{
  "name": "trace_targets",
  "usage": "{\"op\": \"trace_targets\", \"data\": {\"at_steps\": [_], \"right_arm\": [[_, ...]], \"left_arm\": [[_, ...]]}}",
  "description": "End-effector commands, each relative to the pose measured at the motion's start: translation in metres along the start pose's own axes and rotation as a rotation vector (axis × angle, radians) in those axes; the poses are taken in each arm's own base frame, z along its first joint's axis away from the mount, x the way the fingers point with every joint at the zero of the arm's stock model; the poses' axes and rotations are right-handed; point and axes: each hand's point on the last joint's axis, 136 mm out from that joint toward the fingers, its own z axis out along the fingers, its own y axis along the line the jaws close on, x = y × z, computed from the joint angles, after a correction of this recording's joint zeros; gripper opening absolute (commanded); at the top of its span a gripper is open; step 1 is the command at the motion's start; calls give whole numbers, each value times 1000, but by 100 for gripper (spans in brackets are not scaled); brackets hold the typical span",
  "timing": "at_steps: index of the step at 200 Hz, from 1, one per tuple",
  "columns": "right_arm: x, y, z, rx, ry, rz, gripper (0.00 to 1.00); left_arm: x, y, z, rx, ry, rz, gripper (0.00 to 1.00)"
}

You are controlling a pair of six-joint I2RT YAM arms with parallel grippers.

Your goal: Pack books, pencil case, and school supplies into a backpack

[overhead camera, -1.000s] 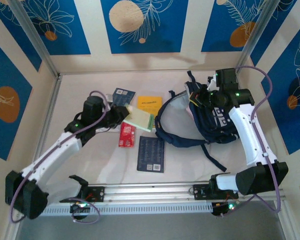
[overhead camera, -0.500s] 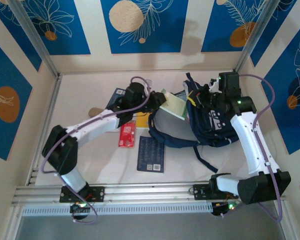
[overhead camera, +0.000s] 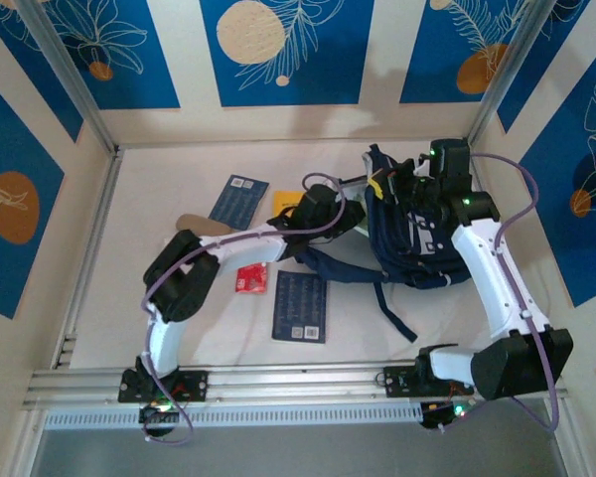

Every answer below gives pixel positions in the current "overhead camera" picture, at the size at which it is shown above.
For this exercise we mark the yellow book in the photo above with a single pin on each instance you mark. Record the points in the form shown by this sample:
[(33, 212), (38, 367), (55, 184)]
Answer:
[(285, 204)]

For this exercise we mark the navy blue backpack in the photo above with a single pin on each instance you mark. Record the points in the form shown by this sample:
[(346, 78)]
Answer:
[(407, 258)]

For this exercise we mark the dark blue booklet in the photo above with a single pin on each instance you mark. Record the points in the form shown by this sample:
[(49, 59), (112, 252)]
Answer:
[(236, 199), (298, 308)]

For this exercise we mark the red packet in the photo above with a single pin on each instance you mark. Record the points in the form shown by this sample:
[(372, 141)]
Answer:
[(251, 278)]

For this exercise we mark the tan cylindrical pencil pouch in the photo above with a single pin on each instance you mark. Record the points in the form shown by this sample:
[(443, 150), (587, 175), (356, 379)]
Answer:
[(198, 223)]

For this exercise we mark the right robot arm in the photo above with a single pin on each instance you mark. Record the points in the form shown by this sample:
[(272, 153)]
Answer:
[(482, 278)]

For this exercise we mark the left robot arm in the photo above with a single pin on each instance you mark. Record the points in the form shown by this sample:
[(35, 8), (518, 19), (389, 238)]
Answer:
[(193, 298)]

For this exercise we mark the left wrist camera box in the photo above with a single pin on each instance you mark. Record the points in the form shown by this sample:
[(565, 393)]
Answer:
[(332, 185)]

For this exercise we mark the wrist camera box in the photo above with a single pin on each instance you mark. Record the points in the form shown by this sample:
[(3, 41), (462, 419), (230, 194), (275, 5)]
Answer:
[(332, 185), (422, 164)]

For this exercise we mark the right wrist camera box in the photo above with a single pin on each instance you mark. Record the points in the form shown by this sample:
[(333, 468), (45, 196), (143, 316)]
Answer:
[(422, 164)]

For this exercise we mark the aluminium frame post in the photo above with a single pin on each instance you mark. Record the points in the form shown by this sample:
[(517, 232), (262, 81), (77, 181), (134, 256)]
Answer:
[(511, 64), (64, 64)]

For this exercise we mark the aluminium mounting rail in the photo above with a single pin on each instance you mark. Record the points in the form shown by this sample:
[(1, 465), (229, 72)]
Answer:
[(298, 382)]

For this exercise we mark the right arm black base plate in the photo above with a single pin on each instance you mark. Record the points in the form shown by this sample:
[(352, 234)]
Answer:
[(400, 382)]

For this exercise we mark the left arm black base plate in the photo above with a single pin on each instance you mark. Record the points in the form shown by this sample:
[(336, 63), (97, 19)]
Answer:
[(196, 385)]

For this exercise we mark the aluminium table side rail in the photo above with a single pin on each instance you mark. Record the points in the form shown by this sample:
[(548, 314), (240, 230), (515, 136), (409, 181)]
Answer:
[(102, 208)]

